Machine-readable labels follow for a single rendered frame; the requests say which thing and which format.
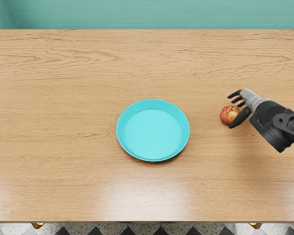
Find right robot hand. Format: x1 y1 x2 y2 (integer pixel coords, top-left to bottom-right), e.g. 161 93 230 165
227 88 270 129

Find turquoise plate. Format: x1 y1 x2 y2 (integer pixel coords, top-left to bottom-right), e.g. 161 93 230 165
116 98 190 163

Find red apple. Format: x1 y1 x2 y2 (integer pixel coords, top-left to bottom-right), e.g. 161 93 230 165
220 105 241 126

